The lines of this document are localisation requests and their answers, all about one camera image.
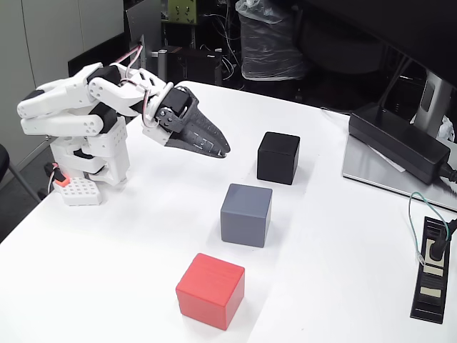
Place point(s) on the black cube block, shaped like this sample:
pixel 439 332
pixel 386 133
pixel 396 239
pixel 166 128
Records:
pixel 278 159

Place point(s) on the grey cube block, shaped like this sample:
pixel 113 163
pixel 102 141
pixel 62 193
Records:
pixel 244 218

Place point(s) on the black desktop computer case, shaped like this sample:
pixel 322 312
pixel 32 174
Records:
pixel 200 64

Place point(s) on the black flat panel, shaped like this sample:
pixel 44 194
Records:
pixel 100 53

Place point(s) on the green circuit board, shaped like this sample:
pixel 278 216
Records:
pixel 182 10

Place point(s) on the white perforated table clamp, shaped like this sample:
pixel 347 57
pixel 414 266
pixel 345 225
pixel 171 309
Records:
pixel 80 191

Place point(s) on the red cube block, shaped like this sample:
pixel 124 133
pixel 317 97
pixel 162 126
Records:
pixel 207 289

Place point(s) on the black chair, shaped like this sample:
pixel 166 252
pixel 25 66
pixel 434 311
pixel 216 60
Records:
pixel 3 160

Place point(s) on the black power adapter brick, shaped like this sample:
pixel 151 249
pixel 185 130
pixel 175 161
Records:
pixel 392 143

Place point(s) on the black monitor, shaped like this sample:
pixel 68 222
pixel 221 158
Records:
pixel 410 28

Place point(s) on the silver monitor stand column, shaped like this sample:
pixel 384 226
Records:
pixel 433 96

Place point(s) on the crumpled white plastic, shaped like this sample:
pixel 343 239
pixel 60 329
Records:
pixel 448 128

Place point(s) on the black power strip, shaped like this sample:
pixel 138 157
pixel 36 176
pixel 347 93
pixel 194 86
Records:
pixel 428 307

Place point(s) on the silver monitor base plate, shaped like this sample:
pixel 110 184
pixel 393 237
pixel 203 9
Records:
pixel 360 168

